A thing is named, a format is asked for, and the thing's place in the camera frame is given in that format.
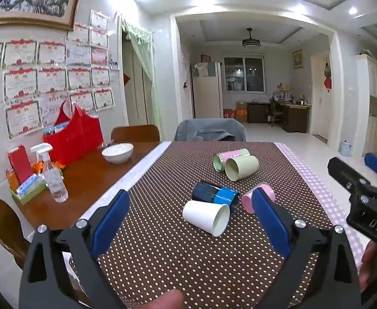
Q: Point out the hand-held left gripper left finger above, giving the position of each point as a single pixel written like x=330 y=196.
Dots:
x=111 y=222

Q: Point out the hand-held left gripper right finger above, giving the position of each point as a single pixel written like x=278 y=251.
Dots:
x=270 y=222

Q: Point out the white cup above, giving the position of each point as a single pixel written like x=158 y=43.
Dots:
x=201 y=215

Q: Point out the light green cup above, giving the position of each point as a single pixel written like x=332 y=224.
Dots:
x=241 y=167

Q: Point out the blue and black cup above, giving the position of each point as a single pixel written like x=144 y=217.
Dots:
x=212 y=194

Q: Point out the pink and green cup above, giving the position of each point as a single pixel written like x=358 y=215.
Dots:
x=228 y=156

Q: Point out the person's right hand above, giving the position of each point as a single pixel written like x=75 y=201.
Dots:
x=370 y=264

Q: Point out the person's left hand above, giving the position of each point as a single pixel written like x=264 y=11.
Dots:
x=167 y=300

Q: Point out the pale blue kettle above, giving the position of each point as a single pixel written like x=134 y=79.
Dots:
x=346 y=149

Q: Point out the clear spray bottle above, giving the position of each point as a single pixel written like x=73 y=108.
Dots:
x=56 y=183

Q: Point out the white door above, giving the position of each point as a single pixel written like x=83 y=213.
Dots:
x=319 y=109

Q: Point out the white bowl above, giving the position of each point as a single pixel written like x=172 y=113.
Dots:
x=117 y=154

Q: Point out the brown polka dot tablecloth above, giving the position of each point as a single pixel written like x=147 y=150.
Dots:
x=175 y=257

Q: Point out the dark wooden desk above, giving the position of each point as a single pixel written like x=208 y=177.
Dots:
x=296 y=116

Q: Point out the red bag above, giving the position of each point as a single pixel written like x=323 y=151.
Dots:
x=75 y=141

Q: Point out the green tray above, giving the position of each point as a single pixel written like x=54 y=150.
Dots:
x=26 y=198

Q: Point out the blue tissue pack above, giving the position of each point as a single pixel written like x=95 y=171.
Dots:
x=30 y=183

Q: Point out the wooden chair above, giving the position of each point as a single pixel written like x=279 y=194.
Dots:
x=10 y=231
x=135 y=133

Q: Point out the red door ornament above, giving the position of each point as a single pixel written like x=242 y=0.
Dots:
x=328 y=80

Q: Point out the dark drawer cabinet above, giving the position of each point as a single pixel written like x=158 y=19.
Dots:
x=257 y=112

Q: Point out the red box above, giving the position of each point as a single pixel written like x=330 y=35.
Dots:
x=20 y=164

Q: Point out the orange snack packet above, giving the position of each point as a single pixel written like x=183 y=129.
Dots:
x=12 y=178

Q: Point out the cardboard box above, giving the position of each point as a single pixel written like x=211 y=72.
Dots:
x=241 y=112

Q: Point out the grey jacket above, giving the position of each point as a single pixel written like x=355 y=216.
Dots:
x=191 y=130

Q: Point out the small framed picture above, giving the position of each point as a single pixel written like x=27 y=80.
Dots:
x=297 y=58

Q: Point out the window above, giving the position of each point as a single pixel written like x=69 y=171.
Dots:
x=244 y=74

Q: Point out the white refrigerator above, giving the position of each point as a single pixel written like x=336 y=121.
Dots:
x=206 y=93

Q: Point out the green lace curtain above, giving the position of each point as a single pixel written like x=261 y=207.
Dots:
x=146 y=67

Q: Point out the ceiling lamp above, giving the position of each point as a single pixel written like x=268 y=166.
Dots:
x=250 y=41

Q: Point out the wall of certificates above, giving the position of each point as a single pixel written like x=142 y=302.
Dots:
x=24 y=83

